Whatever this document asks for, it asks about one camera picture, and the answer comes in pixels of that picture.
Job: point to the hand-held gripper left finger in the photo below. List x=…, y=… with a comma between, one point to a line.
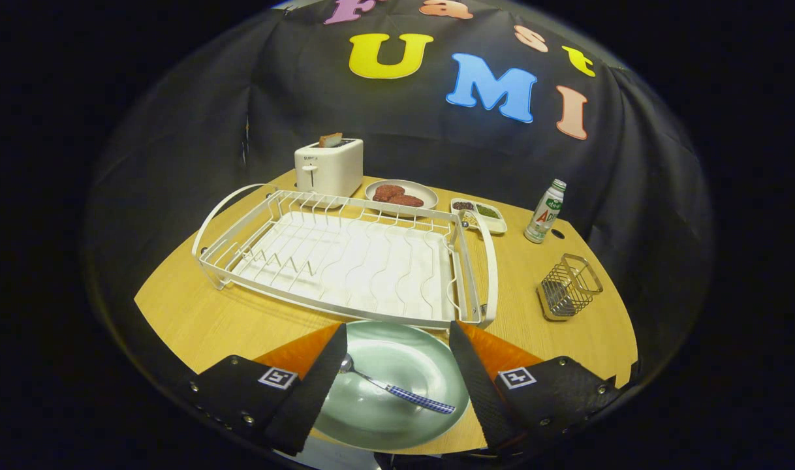
x=303, y=405

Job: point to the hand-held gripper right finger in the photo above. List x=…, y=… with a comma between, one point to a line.
x=485, y=391

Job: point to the pale green plate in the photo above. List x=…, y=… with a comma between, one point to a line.
x=404, y=356

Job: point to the white divided bean dish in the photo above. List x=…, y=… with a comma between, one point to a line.
x=495, y=224

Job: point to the white round plate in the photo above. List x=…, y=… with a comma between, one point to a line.
x=425, y=192

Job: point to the white green drink bottle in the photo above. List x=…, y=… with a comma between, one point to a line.
x=544, y=215

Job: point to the red meat piece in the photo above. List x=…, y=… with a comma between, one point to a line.
x=386, y=192
x=410, y=201

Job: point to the white toaster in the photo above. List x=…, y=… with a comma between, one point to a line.
x=332, y=170

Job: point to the brown toast slice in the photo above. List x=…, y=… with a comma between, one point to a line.
x=331, y=140

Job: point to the black backdrop cloth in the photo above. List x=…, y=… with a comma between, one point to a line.
x=273, y=111

